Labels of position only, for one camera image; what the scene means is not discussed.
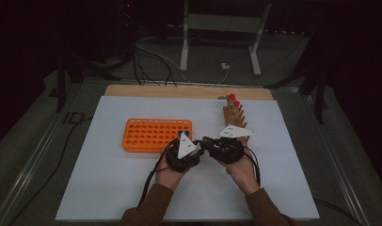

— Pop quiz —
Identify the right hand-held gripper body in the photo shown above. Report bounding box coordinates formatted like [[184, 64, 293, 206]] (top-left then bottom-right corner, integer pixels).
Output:
[[209, 124, 256, 165]]

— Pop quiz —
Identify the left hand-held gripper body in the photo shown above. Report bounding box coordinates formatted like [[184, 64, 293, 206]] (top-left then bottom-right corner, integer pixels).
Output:
[[165, 131, 204, 173]]

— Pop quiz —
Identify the wooden test tube rack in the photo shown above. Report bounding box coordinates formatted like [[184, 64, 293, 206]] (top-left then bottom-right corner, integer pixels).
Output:
[[222, 94, 251, 147]]

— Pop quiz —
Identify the orange plastic test tube rack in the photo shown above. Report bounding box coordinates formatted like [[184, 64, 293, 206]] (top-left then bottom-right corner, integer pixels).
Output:
[[121, 118, 193, 154]]

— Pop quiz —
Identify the person's left hand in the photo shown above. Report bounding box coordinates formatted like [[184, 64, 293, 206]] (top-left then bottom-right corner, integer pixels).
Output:
[[154, 154, 189, 192]]

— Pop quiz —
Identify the person's right hand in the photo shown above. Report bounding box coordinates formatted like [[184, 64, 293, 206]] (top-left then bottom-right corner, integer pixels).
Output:
[[225, 148, 261, 196]]

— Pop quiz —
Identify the white table mat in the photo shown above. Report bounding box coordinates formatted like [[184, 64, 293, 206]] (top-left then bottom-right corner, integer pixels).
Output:
[[55, 95, 321, 222]]

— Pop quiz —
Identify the black tripod stand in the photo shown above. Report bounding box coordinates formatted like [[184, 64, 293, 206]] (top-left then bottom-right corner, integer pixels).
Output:
[[48, 31, 121, 113], [263, 31, 330, 125]]

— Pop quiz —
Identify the grey metal stand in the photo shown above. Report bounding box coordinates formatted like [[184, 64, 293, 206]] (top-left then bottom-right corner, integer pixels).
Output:
[[179, 0, 272, 77]]

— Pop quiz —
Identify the dark equipment tower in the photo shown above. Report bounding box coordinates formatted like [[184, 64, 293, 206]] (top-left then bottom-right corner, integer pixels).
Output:
[[116, 0, 138, 59]]

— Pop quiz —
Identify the right hand-held gripper cable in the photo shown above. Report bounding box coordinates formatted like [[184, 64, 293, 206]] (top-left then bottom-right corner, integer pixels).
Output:
[[242, 145, 263, 187]]

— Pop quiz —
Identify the hand-held gripper cable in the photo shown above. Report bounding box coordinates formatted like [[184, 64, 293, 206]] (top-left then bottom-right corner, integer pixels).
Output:
[[136, 138, 178, 210], [242, 145, 263, 187]]

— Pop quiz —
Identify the left hand-held gripper cable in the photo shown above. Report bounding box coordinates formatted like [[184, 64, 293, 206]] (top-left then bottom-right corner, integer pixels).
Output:
[[136, 138, 178, 210]]

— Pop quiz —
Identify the bundle of black floor cables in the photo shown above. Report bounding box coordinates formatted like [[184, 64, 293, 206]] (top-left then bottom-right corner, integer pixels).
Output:
[[132, 40, 178, 87]]

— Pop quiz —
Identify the white floor cable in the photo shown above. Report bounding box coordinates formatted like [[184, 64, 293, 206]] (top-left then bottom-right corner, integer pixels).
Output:
[[135, 40, 230, 86]]

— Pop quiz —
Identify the aluminium floor rail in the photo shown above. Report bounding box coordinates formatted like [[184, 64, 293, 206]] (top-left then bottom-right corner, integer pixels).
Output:
[[303, 93, 373, 226], [0, 107, 72, 226]]

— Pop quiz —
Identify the long black floor cable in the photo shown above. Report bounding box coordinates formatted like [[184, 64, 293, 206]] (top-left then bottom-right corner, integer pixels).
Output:
[[5, 116, 93, 226]]

